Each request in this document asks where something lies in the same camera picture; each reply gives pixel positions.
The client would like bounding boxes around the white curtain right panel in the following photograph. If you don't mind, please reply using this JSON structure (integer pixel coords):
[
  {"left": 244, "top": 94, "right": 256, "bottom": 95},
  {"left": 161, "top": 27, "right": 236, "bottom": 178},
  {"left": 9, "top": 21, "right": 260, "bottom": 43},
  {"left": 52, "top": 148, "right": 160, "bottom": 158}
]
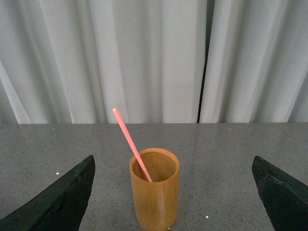
[{"left": 200, "top": 0, "right": 308, "bottom": 123}]

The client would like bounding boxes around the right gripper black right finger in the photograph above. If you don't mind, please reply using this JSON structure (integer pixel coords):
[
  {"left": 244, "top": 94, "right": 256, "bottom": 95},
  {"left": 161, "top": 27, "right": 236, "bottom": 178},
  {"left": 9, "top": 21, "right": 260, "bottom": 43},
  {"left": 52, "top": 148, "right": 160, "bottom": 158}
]
[{"left": 252, "top": 156, "right": 308, "bottom": 231}]

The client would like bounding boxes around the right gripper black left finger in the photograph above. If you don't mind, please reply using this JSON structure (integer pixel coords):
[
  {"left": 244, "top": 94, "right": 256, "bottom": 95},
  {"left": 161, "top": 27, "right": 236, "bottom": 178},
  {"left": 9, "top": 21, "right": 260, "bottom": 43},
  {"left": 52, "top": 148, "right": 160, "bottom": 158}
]
[{"left": 0, "top": 155, "right": 95, "bottom": 231}]

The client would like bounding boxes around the bamboo wooden chopstick holder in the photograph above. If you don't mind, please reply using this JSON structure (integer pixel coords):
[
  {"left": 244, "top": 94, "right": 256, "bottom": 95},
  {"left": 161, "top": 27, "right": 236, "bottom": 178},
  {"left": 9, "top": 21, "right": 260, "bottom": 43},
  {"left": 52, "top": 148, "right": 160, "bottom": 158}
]
[{"left": 129, "top": 148, "right": 180, "bottom": 231}]

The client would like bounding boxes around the white curtain left panel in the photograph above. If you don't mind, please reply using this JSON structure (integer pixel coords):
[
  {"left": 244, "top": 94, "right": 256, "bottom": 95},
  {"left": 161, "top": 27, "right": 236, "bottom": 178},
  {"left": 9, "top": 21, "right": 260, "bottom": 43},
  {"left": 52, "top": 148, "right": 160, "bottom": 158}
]
[{"left": 0, "top": 0, "right": 207, "bottom": 124}]

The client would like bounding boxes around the pink chopstick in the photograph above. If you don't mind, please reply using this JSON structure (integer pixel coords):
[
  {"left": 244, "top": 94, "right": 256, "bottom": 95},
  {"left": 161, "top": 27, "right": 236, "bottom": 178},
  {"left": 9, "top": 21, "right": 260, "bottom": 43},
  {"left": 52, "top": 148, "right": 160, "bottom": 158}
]
[{"left": 112, "top": 108, "right": 152, "bottom": 182}]

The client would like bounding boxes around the white curtain panel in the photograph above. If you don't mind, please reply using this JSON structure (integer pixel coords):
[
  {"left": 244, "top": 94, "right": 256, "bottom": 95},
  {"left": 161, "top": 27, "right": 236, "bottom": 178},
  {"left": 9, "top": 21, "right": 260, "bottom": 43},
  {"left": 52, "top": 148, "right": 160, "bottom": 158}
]
[
  {"left": 0, "top": 0, "right": 207, "bottom": 124},
  {"left": 200, "top": 0, "right": 308, "bottom": 123}
]

